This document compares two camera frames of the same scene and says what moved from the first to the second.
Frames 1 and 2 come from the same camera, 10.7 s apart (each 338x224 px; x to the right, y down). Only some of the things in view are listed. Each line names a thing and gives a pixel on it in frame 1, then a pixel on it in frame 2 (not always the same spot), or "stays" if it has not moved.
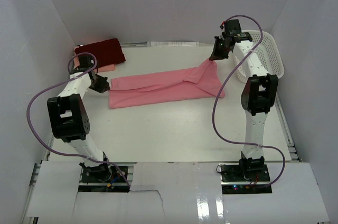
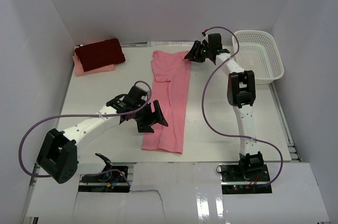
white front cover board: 175,193 stays
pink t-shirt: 202,80 -> 170,90
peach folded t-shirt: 109,67 stays
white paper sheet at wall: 172,44 stays
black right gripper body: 220,51 -> 206,50
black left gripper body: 100,84 -> 142,112
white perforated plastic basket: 268,47 stays
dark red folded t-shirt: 107,52 stays
